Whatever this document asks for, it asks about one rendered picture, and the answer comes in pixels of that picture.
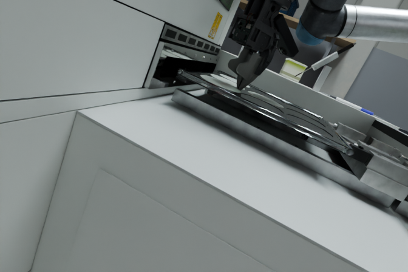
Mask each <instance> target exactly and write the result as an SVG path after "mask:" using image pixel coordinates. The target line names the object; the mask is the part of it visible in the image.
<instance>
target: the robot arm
mask: <svg viewBox="0 0 408 272"><path fill-rule="evenodd" d="M293 1H294V0H249V1H248V3H247V5H246V8H245V10H244V12H243V15H242V16H240V15H237V18H236V20H235V22H234V24H233V27H232V29H231V31H230V33H229V36H228V37H229V38H231V39H232V40H233V41H235V42H236V43H238V44H240V45H242V46H244V48H243V50H242V51H241V53H240V55H239V57H238V58H235V59H231V60H229V62H228V67H229V69H231V70H232V71H233V72H234V73H235V74H236V75H237V89H239V90H242V89H243V88H245V87H247V85H249V84H250V83H252V82H253V81H254V80H255V79H256V78H257V77H258V76H259V75H261V73H262V72H263V71H264V70H265V69H266V68H267V67H268V65H269V64H270V63H271V60H272V59H273V56H274V53H275V51H276V49H278V51H279V53H280V54H282V55H285V56H289V57H291V58H293V57H294V56H295V55H296V54H297V53H298V52H299V50H298V47H297V45H296V43H295V41H294V38H293V36H292V34H291V32H290V29H289V27H288V25H287V22H286V20H285V18H284V16H283V14H279V10H283V11H287V10H288V9H289V8H290V5H291V3H292V2H293ZM346 1H347V0H308V2H307V5H306V6H305V9H304V11H303V13H302V15H301V16H300V18H299V23H298V25H297V28H296V36H297V38H298V39H299V41H301V42H302V43H304V44H306V45H309V46H315V45H317V44H320V43H321V42H323V40H324V39H325V38H326V36H329V37H336V38H350V39H364V40H372V41H387V42H395V43H408V10H405V9H397V8H383V7H369V6H362V5H348V4H345V3H346ZM237 22H238V25H237V27H236V29H235V31H234V34H232V32H233V30H234V27H235V25H236V23H237ZM258 51H259V53H260V55H259V54H258V53H257V52H258Z"/></svg>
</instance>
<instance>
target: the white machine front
mask: <svg viewBox="0 0 408 272"><path fill-rule="evenodd" d="M239 3H240V0H233V3H232V4H231V7H230V9H228V7H227V6H226V5H225V4H224V3H223V2H222V1H221V0H0V123H3V122H7V121H14V120H20V119H25V118H32V117H38V116H42V115H49V114H56V113H60V112H67V111H74V110H78V109H84V108H88V107H95V106H102V105H107V104H113V103H120V102H124V101H131V100H137V99H142V98H149V97H155V96H159V95H166V94H173V93H174V91H175V89H176V88H179V89H182V90H184V91H188V90H195V89H201V88H204V87H202V86H200V85H198V84H191V85H185V86H174V87H164V88H158V89H147V88H145V87H143V86H142V85H143V83H144V80H145V77H146V74H147V72H148V69H149V66H150V63H151V60H152V57H153V55H154V52H155V48H156V46H157V43H158V40H159V39H160V40H162V41H167V42H169V43H174V44H178V45H181V46H185V47H189V48H192V49H196V48H193V47H190V46H186V45H183V44H179V43H177V42H173V41H169V40H166V39H162V38H161V35H162V33H163V29H164V27H165V24H167V25H169V26H171V27H173V28H176V29H179V30H181V31H183V32H186V33H188V34H190V35H192V36H195V37H198V38H200V39H202V40H205V41H207V42H209V43H212V44H214V45H217V46H219V47H220V46H222V44H223V41H224V39H225V37H226V34H227V32H228V29H229V27H230V25H231V22H232V20H233V18H234V15H235V13H236V10H237V8H238V6H239ZM218 12H219V13H220V15H222V16H223V17H222V20H221V22H220V24H219V27H218V29H217V32H216V35H215V37H214V39H211V38H209V37H208V35H209V33H210V30H211V27H212V26H213V23H214V20H215V18H216V16H217V13H218ZM214 29H215V28H214ZM213 32H214V31H213ZM212 35H213V33H212ZM212 35H211V37H212ZM196 50H199V51H203V52H206V53H210V54H213V55H217V54H215V53H211V52H207V51H204V50H200V49H196Z"/></svg>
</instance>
